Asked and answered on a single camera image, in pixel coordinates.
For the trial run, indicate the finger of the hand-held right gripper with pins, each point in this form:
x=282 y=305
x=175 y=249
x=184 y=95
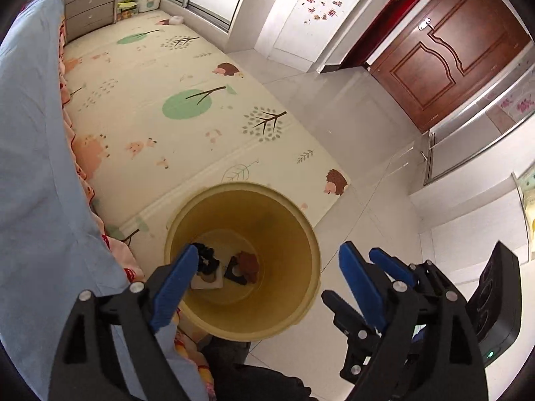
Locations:
x=340 y=307
x=388 y=265

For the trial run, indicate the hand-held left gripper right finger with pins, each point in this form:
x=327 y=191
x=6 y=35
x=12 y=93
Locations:
x=359 y=284

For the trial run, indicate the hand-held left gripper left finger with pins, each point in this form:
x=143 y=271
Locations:
x=175 y=288

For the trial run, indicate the yellow plastic trash bin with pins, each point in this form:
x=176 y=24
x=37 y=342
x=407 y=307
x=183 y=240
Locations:
x=284 y=259

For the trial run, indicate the black crumpled item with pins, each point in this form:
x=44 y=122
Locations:
x=207 y=257

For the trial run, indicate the black foam piece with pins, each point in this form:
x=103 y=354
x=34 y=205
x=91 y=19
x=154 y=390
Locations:
x=232 y=273

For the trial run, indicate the brown crumpled item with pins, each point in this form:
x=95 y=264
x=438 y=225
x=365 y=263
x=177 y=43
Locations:
x=248 y=263

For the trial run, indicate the light green board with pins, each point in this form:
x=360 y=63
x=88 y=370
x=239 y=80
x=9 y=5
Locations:
x=528 y=200

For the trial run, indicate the person's dark pants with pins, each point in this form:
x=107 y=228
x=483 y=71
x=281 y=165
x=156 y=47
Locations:
x=250 y=380

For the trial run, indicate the white cabinet with glass doors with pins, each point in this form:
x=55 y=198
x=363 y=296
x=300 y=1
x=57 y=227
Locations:
x=472 y=142

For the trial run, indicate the blue bed sheet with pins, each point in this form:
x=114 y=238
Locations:
x=33 y=154

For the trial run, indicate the cream printed play mat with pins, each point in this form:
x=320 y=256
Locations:
x=146 y=92

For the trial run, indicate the brown wooden door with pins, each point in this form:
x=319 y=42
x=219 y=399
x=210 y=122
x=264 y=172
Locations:
x=451 y=58

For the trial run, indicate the white wardrobe with stickers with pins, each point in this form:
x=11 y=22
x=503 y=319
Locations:
x=301 y=29

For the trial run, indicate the green and yellow toy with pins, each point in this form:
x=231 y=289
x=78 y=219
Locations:
x=126 y=9

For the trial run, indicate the green and white storage box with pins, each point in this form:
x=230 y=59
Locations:
x=147 y=1

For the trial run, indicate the grey nightstand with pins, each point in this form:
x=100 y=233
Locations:
x=90 y=8

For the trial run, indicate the dark red door frame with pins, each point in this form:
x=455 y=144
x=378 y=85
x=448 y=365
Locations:
x=376 y=16

